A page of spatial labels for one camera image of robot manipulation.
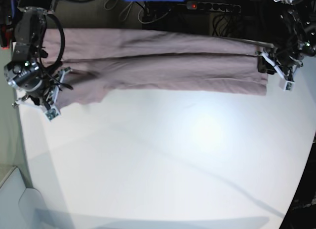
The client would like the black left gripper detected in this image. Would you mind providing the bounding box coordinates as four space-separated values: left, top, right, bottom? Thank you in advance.
256 48 301 75

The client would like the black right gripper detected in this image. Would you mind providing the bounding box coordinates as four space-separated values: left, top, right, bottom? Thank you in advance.
27 71 73 108

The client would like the mauve t-shirt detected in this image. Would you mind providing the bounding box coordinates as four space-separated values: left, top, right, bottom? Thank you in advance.
57 29 268 108

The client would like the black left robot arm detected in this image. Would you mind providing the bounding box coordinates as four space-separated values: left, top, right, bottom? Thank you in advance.
258 0 316 79

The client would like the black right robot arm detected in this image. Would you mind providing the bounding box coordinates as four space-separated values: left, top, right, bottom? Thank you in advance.
4 0 72 112

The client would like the black power strip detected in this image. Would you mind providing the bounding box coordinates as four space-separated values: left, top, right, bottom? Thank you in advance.
186 1 241 14

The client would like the red black clamp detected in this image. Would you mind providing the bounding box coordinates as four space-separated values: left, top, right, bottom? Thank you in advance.
0 15 13 50

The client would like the grey side panel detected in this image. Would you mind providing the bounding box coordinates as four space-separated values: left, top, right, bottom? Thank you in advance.
0 167 54 229

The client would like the white cable loop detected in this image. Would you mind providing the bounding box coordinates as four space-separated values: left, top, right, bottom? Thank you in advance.
119 1 145 24

